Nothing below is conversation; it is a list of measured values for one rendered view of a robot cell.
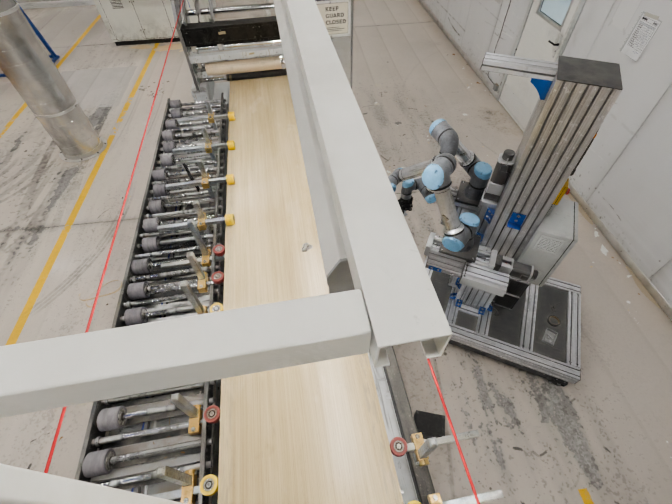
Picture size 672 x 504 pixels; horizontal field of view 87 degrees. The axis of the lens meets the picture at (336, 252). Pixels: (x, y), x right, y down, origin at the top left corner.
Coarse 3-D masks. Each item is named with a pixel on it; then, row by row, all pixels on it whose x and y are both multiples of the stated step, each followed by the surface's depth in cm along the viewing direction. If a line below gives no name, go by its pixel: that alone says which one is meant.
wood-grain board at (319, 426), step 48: (240, 96) 372; (288, 96) 370; (240, 144) 318; (288, 144) 317; (240, 192) 278; (288, 192) 277; (240, 240) 247; (288, 240) 246; (240, 288) 222; (288, 288) 221; (240, 384) 184; (288, 384) 184; (336, 384) 183; (240, 432) 170; (288, 432) 170; (336, 432) 169; (384, 432) 169; (240, 480) 158; (288, 480) 158; (336, 480) 157; (384, 480) 157
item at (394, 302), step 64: (320, 64) 67; (320, 128) 53; (384, 192) 44; (384, 256) 38; (192, 320) 34; (256, 320) 33; (320, 320) 33; (384, 320) 33; (0, 384) 30; (64, 384) 30; (128, 384) 32
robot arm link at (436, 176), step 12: (444, 156) 183; (432, 168) 178; (444, 168) 179; (432, 180) 180; (444, 180) 180; (444, 192) 185; (444, 204) 189; (444, 216) 193; (456, 216) 193; (444, 228) 201; (456, 228) 196; (444, 240) 201; (456, 240) 196; (468, 240) 204
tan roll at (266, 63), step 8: (208, 64) 376; (216, 64) 376; (224, 64) 377; (232, 64) 378; (240, 64) 378; (248, 64) 379; (256, 64) 381; (264, 64) 382; (272, 64) 383; (280, 64) 384; (208, 72) 378; (216, 72) 379; (224, 72) 381; (232, 72) 383; (240, 72) 386
